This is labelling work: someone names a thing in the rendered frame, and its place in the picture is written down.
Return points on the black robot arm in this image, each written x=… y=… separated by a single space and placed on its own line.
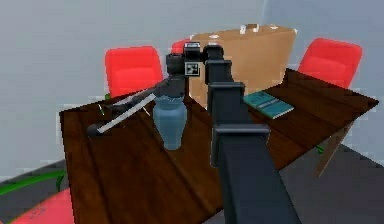
x=240 y=133

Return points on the blue ceramic vase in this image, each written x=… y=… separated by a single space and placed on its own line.
x=170 y=121

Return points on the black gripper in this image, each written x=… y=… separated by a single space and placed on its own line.
x=175 y=71

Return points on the dark brown wooden table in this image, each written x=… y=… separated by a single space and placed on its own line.
x=140 y=166

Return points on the red chair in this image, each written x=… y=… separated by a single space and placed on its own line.
x=133 y=70
x=330 y=61
x=46 y=208
x=180 y=46

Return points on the teal book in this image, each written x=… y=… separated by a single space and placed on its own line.
x=267 y=104

